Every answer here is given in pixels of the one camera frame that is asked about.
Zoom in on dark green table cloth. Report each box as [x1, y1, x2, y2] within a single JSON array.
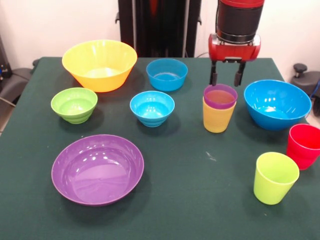
[[0, 56, 320, 240]]

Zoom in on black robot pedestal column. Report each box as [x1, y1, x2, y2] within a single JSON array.
[[115, 0, 204, 58]]

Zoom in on small light blue ribbed bowl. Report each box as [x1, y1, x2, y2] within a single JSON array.
[[129, 90, 176, 128]]

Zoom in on black pedestal foot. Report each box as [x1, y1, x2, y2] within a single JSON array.
[[289, 63, 320, 100], [0, 67, 35, 105]]

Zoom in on purple cup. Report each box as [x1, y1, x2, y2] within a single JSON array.
[[203, 84, 238, 110]]

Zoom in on yellow cup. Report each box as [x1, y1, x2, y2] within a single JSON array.
[[202, 96, 237, 134]]

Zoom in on wide purple bowl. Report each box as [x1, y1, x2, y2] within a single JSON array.
[[51, 134, 145, 207]]

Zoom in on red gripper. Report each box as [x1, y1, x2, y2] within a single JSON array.
[[208, 33, 262, 88]]

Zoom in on lime green cup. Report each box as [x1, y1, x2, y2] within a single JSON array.
[[253, 151, 301, 206]]

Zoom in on small green ribbed bowl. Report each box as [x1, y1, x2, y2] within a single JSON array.
[[50, 87, 99, 125]]

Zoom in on medium blue bowl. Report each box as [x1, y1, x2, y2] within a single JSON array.
[[145, 58, 189, 92]]

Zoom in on red cup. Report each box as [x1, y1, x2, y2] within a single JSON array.
[[286, 123, 320, 171]]

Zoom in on large orange bowl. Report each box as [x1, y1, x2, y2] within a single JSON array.
[[61, 39, 138, 93]]

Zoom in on large blue bowl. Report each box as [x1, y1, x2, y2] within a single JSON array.
[[243, 79, 313, 132]]

